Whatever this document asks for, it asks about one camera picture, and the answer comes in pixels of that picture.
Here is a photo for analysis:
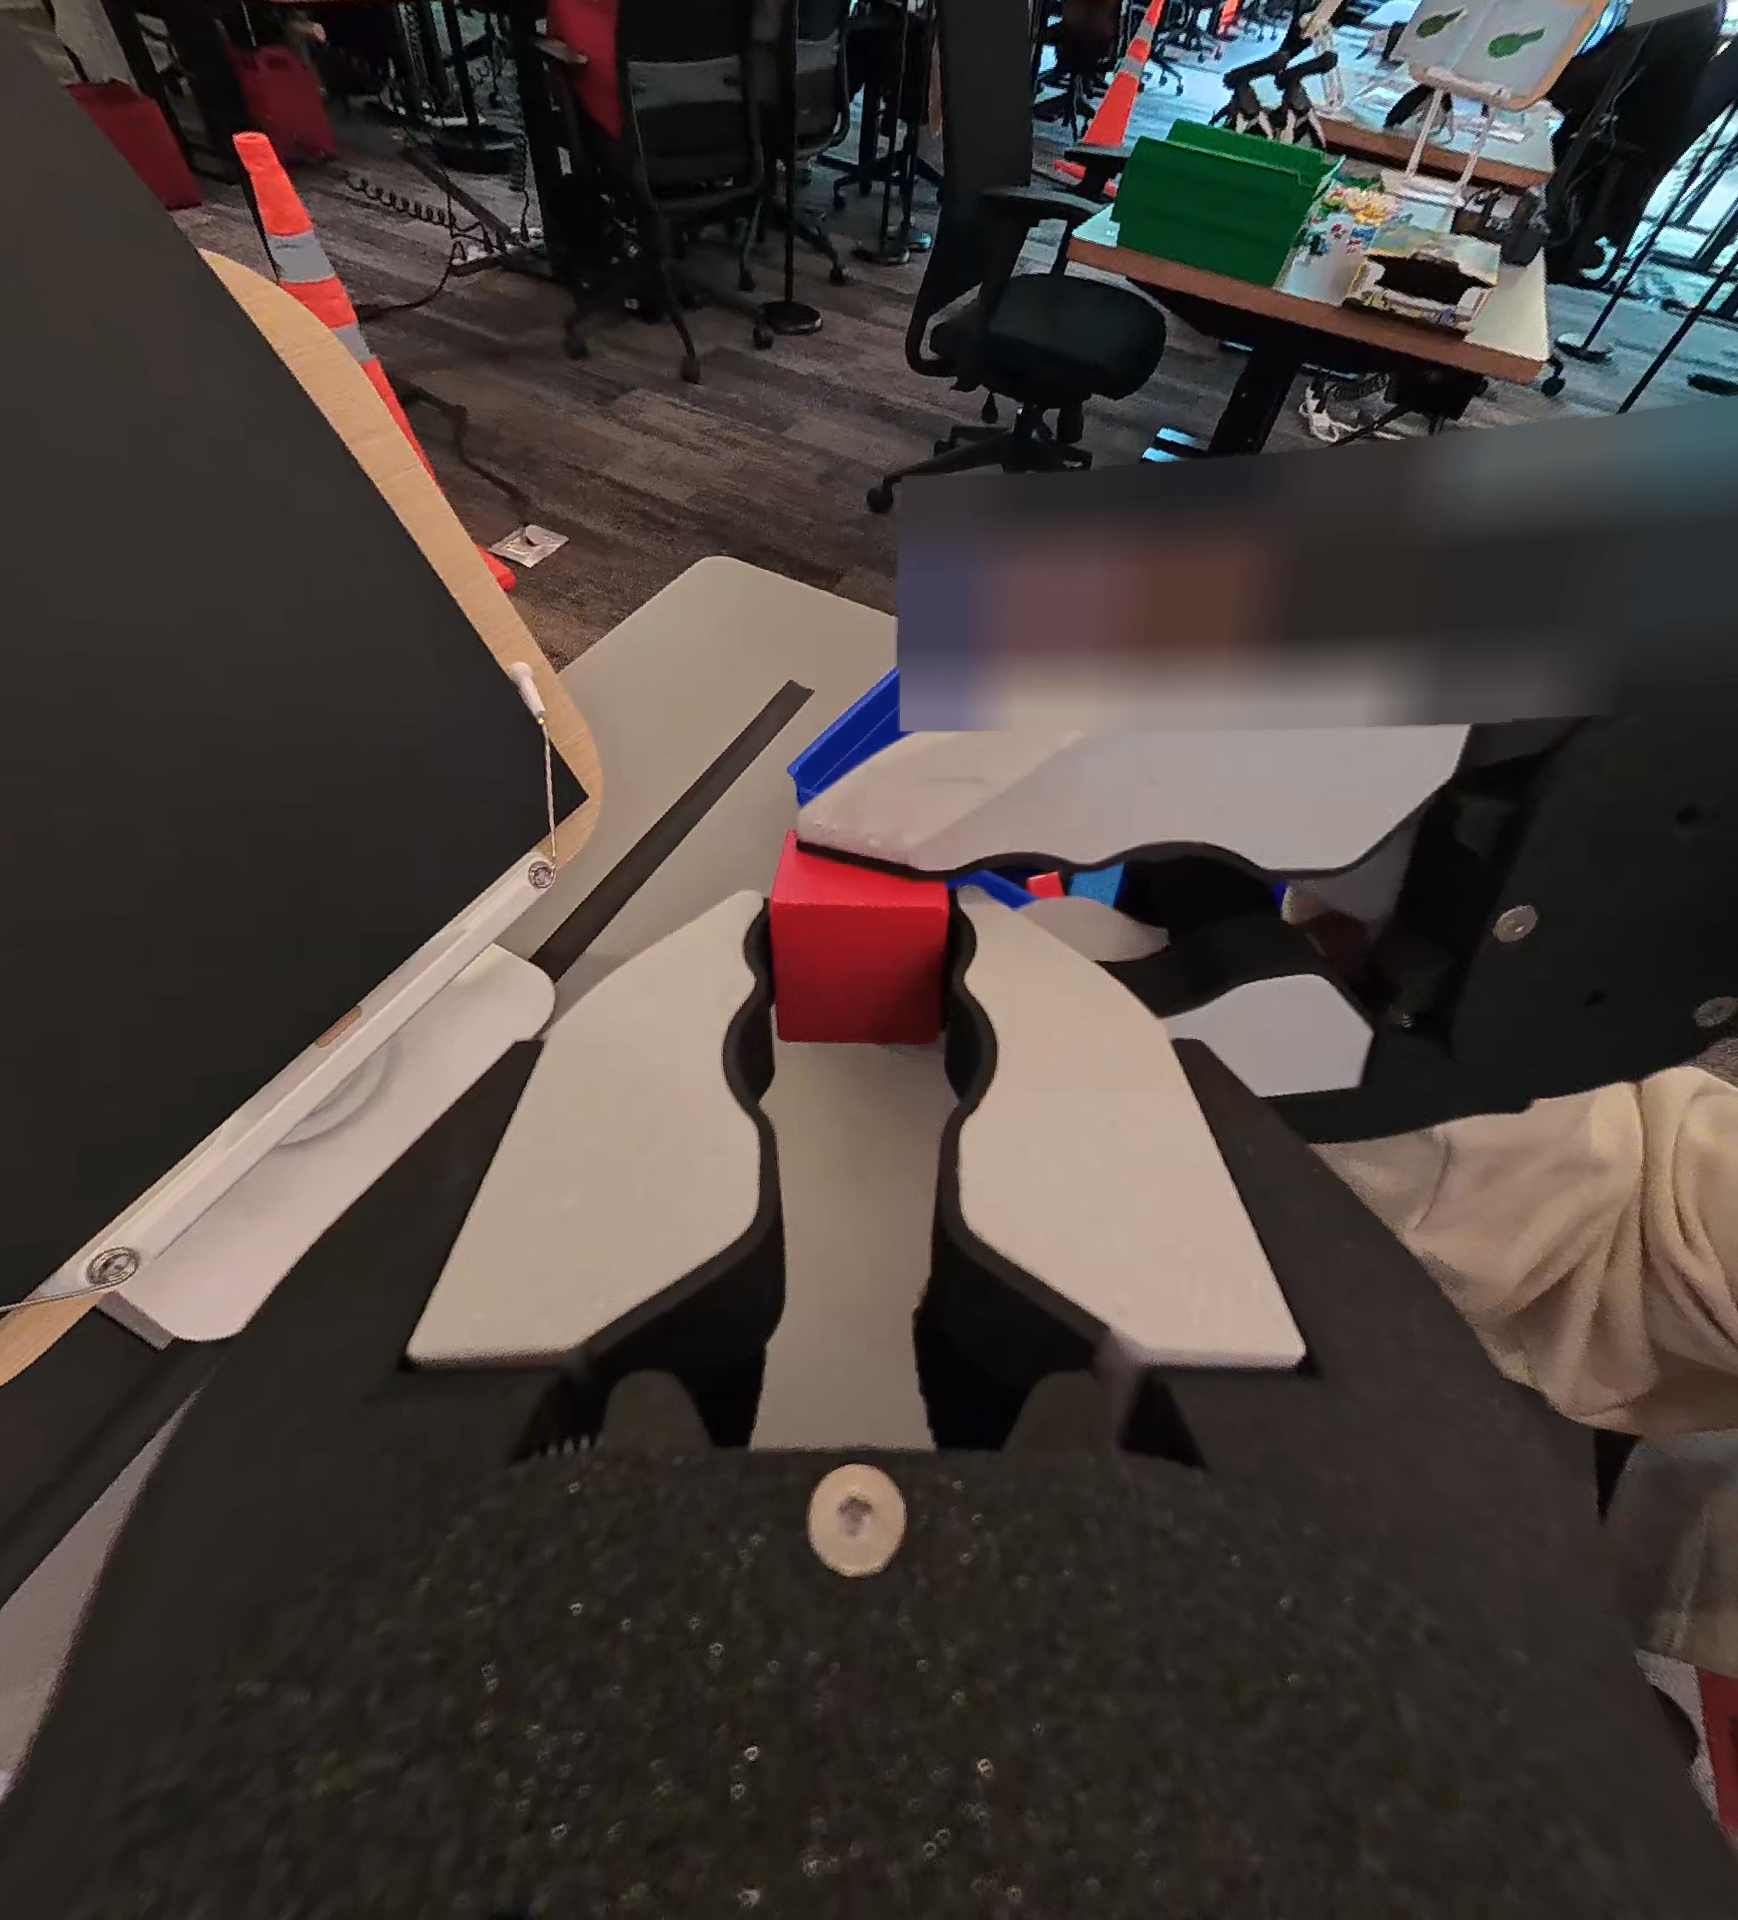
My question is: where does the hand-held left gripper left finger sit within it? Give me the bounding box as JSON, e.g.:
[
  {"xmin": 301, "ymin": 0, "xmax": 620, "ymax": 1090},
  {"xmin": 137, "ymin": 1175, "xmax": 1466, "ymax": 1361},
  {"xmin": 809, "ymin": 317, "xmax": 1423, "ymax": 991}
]
[{"xmin": 404, "ymin": 888, "xmax": 783, "ymax": 1451}]

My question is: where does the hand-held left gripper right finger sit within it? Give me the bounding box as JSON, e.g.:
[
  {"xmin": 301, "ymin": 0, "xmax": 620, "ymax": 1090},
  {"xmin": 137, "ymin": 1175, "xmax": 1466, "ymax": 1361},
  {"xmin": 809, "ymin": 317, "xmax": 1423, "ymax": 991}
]
[{"xmin": 915, "ymin": 888, "xmax": 1312, "ymax": 1451}]

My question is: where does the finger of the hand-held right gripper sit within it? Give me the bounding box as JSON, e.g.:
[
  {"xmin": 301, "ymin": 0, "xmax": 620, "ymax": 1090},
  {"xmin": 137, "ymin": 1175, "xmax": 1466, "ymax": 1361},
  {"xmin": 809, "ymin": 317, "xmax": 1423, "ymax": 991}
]
[
  {"xmin": 791, "ymin": 729, "xmax": 1478, "ymax": 883},
  {"xmin": 1032, "ymin": 893, "xmax": 1378, "ymax": 1101}
]

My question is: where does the blue plastic bin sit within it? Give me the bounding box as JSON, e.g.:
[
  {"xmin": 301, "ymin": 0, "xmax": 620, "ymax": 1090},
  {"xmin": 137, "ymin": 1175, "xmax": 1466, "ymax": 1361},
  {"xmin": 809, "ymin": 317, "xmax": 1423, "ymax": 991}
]
[{"xmin": 783, "ymin": 670, "xmax": 1289, "ymax": 924}]

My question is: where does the red cube block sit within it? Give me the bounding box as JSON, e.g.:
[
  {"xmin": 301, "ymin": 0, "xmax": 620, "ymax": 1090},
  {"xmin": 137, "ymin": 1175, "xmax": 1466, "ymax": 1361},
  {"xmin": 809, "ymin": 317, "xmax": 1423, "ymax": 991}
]
[{"xmin": 769, "ymin": 836, "xmax": 954, "ymax": 1047}]

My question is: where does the person's right forearm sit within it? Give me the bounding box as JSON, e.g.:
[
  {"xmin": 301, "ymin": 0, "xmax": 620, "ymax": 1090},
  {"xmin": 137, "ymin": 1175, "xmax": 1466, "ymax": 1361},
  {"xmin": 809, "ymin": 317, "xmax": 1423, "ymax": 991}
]
[{"xmin": 1325, "ymin": 1063, "xmax": 1738, "ymax": 1439}]

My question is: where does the grey desk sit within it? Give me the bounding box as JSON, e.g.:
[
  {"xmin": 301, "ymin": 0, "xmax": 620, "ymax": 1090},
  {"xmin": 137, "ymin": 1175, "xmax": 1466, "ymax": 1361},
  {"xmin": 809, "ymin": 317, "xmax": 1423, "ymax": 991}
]
[
  {"xmin": 560, "ymin": 557, "xmax": 905, "ymax": 937},
  {"xmin": 0, "ymin": 681, "xmax": 961, "ymax": 1878}
]

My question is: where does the white monitor stand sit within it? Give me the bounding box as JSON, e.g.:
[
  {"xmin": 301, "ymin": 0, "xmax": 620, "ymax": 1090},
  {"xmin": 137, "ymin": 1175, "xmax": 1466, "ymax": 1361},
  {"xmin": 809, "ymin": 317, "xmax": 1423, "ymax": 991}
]
[{"xmin": 37, "ymin": 860, "xmax": 560, "ymax": 1352}]

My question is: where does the black office chair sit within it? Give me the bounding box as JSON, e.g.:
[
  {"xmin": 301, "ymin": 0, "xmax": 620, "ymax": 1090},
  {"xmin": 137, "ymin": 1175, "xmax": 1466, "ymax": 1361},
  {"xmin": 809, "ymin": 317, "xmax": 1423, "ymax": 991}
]
[
  {"xmin": 869, "ymin": 0, "xmax": 1173, "ymax": 510},
  {"xmin": 534, "ymin": 0, "xmax": 856, "ymax": 379}
]

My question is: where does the wooden table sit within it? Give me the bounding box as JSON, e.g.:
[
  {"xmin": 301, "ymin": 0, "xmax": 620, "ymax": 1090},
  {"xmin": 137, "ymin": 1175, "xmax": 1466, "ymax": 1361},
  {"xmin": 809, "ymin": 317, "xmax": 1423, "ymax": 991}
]
[{"xmin": 1072, "ymin": 112, "xmax": 1556, "ymax": 452}]

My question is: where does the green plastic bin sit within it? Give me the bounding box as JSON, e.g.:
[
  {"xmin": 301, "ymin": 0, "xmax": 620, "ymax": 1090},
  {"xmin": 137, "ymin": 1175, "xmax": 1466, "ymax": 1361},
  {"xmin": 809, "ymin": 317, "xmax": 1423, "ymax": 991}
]
[{"xmin": 1112, "ymin": 115, "xmax": 1348, "ymax": 290}]

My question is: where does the wood-framed black screen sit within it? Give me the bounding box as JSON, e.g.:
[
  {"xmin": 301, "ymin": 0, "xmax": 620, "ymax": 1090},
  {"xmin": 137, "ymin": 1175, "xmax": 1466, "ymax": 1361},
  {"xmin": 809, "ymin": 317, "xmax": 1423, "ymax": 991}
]
[{"xmin": 0, "ymin": 0, "xmax": 611, "ymax": 1428}]

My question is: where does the orange traffic cone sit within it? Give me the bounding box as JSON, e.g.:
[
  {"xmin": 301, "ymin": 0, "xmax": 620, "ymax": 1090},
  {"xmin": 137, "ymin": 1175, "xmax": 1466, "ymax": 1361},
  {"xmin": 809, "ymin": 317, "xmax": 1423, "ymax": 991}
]
[
  {"xmin": 232, "ymin": 129, "xmax": 521, "ymax": 597},
  {"xmin": 1079, "ymin": 0, "xmax": 1165, "ymax": 156}
]

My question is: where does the wooden board with green leaf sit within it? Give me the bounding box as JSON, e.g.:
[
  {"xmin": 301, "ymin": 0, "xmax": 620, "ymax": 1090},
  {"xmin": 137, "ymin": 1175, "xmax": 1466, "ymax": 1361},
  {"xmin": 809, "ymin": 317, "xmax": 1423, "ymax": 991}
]
[{"xmin": 1383, "ymin": 0, "xmax": 1613, "ymax": 112}]

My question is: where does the red cloth on chair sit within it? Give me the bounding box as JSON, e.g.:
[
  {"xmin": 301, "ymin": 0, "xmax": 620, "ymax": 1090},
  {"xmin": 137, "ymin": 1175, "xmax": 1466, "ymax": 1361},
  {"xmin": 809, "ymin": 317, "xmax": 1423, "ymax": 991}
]
[{"xmin": 546, "ymin": 0, "xmax": 633, "ymax": 138}]

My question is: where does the red bag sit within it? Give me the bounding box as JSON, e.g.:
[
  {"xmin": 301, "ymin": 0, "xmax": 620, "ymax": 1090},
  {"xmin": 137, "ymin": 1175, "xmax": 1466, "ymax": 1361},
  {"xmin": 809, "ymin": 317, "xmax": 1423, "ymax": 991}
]
[{"xmin": 226, "ymin": 41, "xmax": 345, "ymax": 168}]

